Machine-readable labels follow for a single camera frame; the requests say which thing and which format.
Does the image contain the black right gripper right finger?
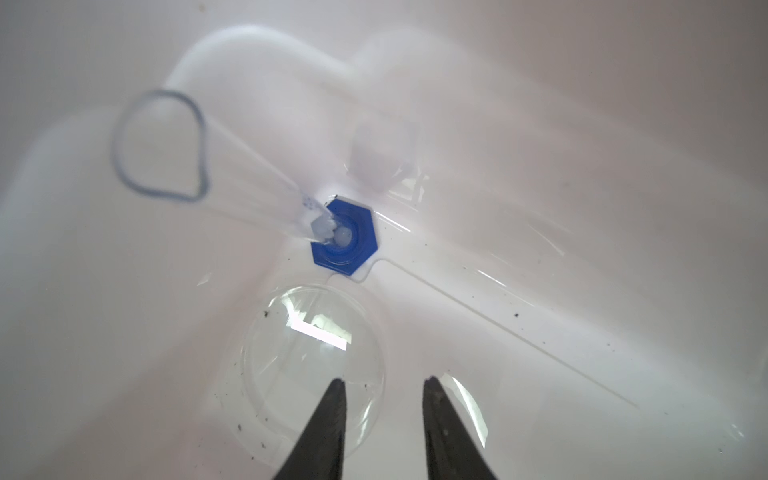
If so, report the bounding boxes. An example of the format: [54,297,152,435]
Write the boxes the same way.
[422,376,496,480]

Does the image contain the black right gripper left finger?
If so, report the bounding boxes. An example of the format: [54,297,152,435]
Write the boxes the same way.
[274,378,347,480]

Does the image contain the clear glass petri dish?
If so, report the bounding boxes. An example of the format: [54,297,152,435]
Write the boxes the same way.
[236,284,386,467]

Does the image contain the blue base graduated cylinder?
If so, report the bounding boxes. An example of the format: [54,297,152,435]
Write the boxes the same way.
[110,89,379,276]

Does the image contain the white plastic storage bin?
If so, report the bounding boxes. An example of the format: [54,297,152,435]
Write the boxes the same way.
[1,1,767,479]

